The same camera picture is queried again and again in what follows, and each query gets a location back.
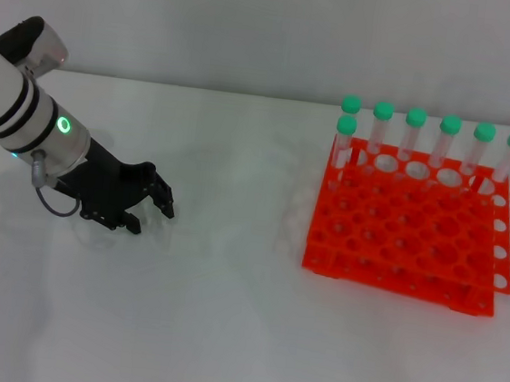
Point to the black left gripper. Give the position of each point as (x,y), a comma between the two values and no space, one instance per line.
(109,185)

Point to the orange test tube rack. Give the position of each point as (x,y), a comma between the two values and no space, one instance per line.
(414,235)

